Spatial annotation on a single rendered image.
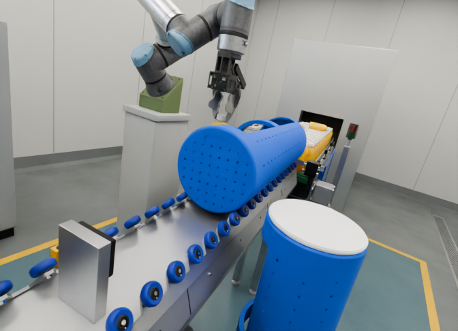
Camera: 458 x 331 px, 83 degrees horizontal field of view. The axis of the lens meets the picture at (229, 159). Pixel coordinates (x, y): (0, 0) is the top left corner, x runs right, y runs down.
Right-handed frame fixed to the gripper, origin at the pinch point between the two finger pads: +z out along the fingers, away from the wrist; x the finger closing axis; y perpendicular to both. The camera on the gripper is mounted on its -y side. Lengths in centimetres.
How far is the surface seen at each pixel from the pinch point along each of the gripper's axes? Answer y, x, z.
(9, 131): -9, -152, 45
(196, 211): 9.8, 1.5, 32.3
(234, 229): 10.9, 16.7, 32.3
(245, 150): 10.9, 14.8, 6.5
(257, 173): 9.2, 19.4, 12.4
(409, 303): -140, 120, 126
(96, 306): 56, 11, 28
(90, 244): 56, 9, 17
